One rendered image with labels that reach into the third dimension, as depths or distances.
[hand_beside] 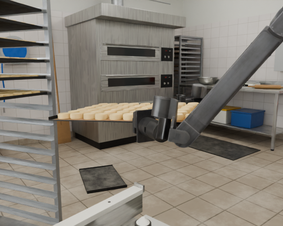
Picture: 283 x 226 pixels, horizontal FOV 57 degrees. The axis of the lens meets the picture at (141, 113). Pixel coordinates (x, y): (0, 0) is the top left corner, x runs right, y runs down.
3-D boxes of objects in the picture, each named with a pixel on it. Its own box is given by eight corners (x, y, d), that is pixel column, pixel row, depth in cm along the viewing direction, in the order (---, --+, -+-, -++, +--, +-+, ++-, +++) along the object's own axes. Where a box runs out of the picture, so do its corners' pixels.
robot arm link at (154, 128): (153, 142, 70) (171, 144, 73) (157, 117, 70) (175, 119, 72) (143, 137, 77) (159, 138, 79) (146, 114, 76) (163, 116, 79)
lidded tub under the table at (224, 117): (207, 121, 481) (208, 107, 477) (222, 118, 509) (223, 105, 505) (225, 124, 452) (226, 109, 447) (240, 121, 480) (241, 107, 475)
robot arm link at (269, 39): (307, 15, 59) (293, 28, 70) (286, 1, 60) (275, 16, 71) (183, 153, 67) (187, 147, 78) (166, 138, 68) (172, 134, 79)
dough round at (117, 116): (107, 120, 95) (106, 114, 95) (113, 117, 100) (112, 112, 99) (119, 120, 93) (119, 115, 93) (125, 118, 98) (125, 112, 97)
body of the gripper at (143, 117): (134, 141, 83) (144, 147, 76) (134, 110, 81) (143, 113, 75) (153, 139, 85) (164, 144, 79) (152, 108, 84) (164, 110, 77)
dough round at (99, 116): (111, 118, 98) (110, 113, 98) (99, 120, 95) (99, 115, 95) (104, 117, 102) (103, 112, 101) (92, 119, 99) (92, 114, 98)
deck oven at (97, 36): (104, 155, 362) (101, 2, 328) (69, 137, 455) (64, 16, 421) (183, 137, 456) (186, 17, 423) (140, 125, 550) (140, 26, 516)
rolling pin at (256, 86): (247, 88, 407) (247, 84, 406) (247, 88, 413) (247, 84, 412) (288, 89, 386) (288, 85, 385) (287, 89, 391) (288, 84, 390)
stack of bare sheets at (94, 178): (79, 171, 306) (79, 168, 305) (112, 167, 320) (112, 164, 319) (87, 193, 250) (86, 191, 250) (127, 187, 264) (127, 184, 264)
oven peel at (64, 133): (53, 145, 409) (39, 11, 396) (52, 145, 412) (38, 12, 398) (71, 141, 428) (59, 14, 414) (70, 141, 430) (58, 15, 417)
